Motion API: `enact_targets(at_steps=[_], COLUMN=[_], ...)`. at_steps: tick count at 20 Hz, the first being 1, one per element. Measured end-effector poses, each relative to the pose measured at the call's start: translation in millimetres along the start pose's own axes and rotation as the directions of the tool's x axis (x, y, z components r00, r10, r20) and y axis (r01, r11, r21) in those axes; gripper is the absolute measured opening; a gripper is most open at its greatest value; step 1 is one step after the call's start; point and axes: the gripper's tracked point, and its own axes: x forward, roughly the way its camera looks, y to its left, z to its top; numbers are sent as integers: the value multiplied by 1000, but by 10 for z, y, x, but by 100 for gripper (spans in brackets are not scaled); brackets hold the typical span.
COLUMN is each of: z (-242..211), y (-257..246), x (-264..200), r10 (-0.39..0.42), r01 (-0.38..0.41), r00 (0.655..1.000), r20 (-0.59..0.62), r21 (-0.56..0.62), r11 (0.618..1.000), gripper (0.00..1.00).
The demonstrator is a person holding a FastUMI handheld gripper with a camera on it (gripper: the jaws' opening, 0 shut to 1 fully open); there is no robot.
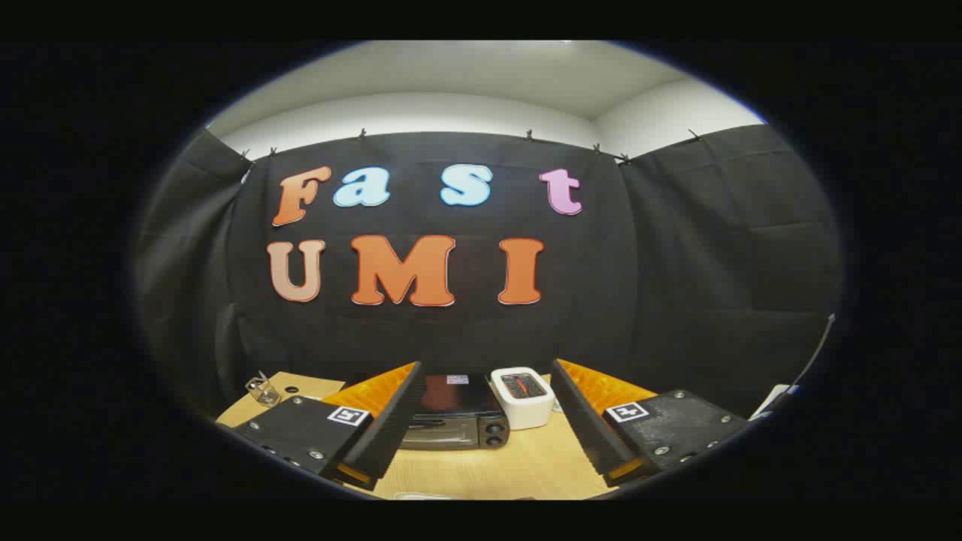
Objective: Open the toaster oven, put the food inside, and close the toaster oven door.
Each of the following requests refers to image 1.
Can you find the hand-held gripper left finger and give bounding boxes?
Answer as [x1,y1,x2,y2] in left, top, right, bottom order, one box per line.
[233,361,428,491]

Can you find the white pop-up toaster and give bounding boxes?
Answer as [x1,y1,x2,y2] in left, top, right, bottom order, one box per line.
[490,367,556,431]

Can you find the black toaster oven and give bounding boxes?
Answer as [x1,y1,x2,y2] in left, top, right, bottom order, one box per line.
[398,373,512,452]

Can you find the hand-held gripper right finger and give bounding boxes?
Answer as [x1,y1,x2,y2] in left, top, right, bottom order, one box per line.
[551,358,751,488]

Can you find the metal wire basket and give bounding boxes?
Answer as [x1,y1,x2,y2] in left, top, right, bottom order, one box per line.
[245,371,282,408]

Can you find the grey cable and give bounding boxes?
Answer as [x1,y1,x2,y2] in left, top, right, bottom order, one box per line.
[795,314,836,388]

